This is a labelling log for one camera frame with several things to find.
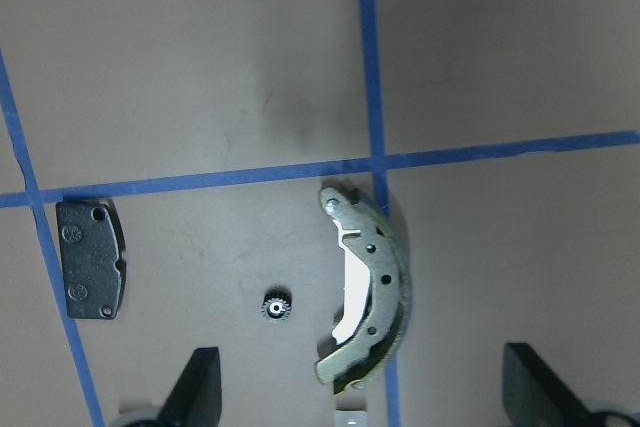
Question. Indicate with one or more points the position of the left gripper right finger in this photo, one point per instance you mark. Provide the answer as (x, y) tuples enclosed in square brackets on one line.
[(533, 394)]

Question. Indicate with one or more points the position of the olive green brake shoe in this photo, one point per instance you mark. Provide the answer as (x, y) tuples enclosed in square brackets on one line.
[(366, 234)]

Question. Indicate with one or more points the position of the black brake pad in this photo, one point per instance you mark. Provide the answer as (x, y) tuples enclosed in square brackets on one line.
[(92, 253)]

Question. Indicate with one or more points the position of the white curved plastic bracket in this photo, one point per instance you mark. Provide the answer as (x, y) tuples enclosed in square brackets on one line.
[(350, 418)]

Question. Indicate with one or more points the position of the small black bevel gear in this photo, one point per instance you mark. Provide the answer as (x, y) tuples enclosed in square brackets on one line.
[(276, 307)]

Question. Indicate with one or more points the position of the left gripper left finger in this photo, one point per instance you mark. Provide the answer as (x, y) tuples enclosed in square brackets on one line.
[(196, 398)]

